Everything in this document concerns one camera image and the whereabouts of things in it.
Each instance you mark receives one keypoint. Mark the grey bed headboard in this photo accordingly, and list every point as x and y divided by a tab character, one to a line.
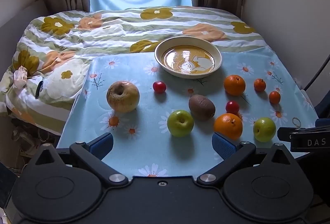
12	31

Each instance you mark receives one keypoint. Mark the crumpled pink white wrapper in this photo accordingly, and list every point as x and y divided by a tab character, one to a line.
20	77

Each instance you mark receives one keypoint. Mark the brown kiwi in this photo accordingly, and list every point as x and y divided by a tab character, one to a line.
201	107

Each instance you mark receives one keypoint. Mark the cream ceramic bowl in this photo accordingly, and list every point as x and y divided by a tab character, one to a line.
188	57

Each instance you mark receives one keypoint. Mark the blue daisy tablecloth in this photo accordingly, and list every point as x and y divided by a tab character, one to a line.
143	146

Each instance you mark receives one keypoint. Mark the black remote on bed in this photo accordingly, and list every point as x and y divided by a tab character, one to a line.
39	89

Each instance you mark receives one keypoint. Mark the red cherry tomato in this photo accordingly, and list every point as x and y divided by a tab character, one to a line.
159	87
232	107

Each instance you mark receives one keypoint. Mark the large yellowish wrinkled apple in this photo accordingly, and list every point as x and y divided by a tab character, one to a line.
123	96

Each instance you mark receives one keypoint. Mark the large orange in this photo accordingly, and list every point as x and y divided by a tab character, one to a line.
229	125
234	85

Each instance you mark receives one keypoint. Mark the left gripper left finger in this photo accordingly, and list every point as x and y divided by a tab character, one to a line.
89	157

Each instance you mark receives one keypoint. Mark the rubber band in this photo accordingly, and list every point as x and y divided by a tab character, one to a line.
296	122

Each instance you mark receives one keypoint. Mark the floral striped duvet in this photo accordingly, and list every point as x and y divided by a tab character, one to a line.
59	48

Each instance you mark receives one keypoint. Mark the green apple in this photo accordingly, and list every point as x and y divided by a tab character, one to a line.
264	129
180	123

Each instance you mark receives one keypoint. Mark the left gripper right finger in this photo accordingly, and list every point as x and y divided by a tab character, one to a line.
235	155

